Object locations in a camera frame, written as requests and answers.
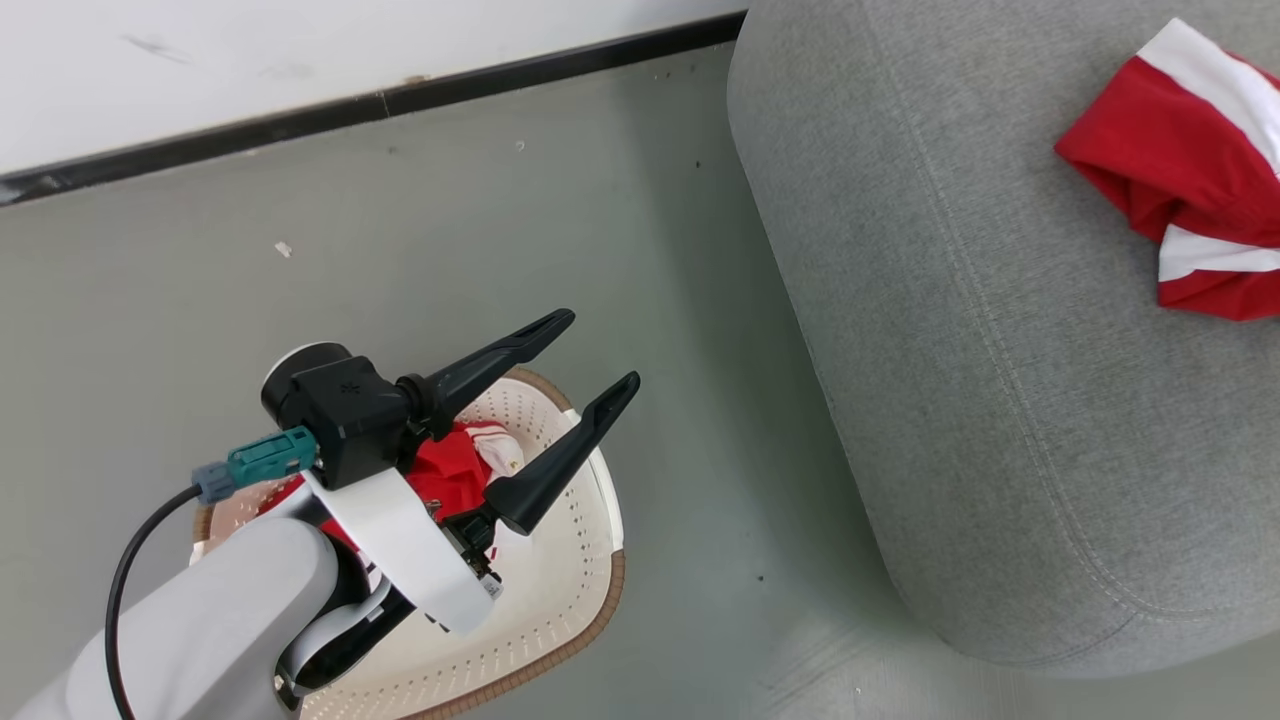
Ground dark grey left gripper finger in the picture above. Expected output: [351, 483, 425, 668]
[397, 308, 577, 443]
[483, 371, 642, 538]

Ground grey fabric sofa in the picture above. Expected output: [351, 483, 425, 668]
[727, 0, 1280, 681]

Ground red white garment striped cuffs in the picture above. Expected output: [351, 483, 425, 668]
[255, 420, 526, 561]

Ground black baseboard strip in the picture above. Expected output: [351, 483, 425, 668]
[0, 10, 749, 208]

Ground cream perforated laundry basket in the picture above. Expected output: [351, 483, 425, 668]
[190, 366, 627, 720]

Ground teal-plug black left camera cable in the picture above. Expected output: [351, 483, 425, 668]
[105, 425, 321, 720]

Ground red garment wide white bands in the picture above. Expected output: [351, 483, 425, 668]
[1054, 17, 1280, 323]

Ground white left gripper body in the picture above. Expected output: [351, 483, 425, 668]
[300, 466, 501, 637]

